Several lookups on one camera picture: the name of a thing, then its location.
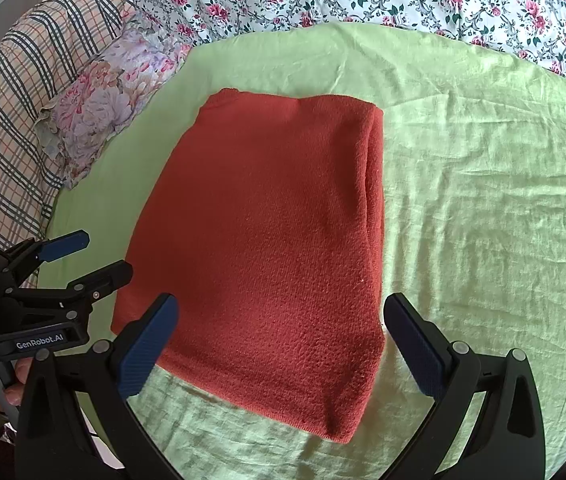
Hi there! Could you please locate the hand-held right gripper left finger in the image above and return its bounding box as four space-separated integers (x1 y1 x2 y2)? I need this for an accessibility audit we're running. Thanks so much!
13 292 184 480

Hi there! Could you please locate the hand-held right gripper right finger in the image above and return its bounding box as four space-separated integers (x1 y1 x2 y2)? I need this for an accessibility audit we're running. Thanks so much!
383 292 546 480

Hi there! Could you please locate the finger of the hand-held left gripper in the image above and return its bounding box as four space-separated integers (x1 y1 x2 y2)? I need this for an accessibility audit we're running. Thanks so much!
17 260 134 312
0 230 90 291

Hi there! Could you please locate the rust orange knitted sweater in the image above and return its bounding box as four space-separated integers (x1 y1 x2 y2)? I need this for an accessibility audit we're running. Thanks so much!
110 87 388 445

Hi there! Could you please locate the pastel floral pillow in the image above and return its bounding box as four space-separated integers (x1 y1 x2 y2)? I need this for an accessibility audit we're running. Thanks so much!
33 27 191 191

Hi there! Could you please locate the light green bed sheet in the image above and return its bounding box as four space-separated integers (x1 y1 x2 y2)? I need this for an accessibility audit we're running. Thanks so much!
38 21 566 480

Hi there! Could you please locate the beige plaid blanket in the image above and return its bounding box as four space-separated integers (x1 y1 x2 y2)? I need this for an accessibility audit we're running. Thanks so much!
0 0 136 281

